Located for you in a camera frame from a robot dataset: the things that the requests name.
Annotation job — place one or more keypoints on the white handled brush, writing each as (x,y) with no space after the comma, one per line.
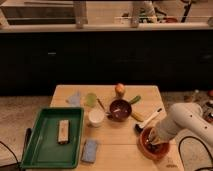
(141,125)

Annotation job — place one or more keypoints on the wooden handled spoon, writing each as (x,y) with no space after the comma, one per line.
(108,114)

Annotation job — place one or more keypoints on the wooden block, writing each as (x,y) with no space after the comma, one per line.
(63,132)

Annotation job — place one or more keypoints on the green plastic tray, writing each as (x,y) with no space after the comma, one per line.
(43,150)

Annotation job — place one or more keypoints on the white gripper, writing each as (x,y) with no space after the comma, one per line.
(157,136)

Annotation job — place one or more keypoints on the dark grape bunch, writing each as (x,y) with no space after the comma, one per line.
(151,148)

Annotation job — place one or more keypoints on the orange bowl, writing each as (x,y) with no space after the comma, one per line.
(164,148)

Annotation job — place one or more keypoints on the green cup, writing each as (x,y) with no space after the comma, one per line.
(91,99)

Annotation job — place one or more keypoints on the purple bowl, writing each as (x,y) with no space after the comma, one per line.
(120,110)

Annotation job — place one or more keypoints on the light blue cloth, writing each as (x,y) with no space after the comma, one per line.
(74,100)

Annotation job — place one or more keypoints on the blue sponge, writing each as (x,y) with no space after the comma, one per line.
(89,151)

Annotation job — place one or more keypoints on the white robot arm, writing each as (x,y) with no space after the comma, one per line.
(182,116)

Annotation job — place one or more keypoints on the white cup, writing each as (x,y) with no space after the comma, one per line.
(96,117)

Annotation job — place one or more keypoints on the corn cob with green husk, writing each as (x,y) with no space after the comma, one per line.
(136,115)

